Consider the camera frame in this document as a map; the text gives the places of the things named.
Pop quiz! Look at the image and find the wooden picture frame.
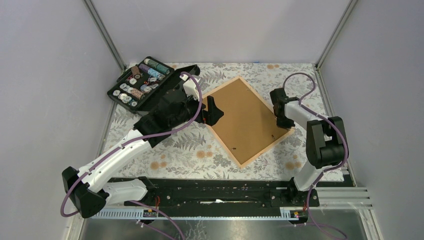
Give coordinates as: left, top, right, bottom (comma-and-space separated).
201, 76, 296, 170

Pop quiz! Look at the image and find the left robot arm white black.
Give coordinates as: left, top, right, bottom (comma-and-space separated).
62, 89, 224, 219

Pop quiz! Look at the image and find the teal thread spool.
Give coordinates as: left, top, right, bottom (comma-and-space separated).
143, 58, 170, 75

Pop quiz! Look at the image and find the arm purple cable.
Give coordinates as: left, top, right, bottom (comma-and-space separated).
282, 72, 350, 240
60, 71, 204, 218

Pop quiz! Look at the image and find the grey slotted cable duct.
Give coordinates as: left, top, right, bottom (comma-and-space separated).
91, 207, 300, 221

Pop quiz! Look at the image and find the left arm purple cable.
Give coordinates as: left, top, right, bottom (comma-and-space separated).
60, 71, 204, 218

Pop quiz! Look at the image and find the brown frame backing board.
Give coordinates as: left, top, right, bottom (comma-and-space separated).
205, 79, 291, 165

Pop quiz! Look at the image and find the floral patterned table mat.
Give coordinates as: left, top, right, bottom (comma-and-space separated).
117, 63, 326, 181

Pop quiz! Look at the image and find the aluminium corner post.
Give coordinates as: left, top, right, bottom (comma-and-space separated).
315, 0, 359, 69
82, 0, 126, 71

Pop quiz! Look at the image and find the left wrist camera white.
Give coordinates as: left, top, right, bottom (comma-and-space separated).
179, 74, 200, 101

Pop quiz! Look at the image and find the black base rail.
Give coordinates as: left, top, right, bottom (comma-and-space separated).
140, 177, 320, 214

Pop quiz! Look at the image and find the brown thread spool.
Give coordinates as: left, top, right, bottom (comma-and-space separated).
130, 65, 142, 80

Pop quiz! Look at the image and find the right aluminium corner post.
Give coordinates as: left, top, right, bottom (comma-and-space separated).
315, 0, 359, 69

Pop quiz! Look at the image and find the black sewing kit case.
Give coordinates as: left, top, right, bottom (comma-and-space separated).
106, 56, 201, 114

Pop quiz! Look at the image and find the purple thread spool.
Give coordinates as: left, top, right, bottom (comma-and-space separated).
138, 63, 153, 76

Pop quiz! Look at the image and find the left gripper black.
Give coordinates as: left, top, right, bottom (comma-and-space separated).
170, 89, 224, 129

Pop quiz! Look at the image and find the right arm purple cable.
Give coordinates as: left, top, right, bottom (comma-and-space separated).
282, 72, 350, 240

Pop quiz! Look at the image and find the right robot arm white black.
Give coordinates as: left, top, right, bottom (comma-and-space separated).
270, 88, 349, 206

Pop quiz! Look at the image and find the light blue thread spool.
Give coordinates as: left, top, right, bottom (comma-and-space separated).
147, 68, 165, 80

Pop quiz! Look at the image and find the left aluminium corner post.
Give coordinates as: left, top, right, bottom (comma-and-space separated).
82, 0, 126, 71

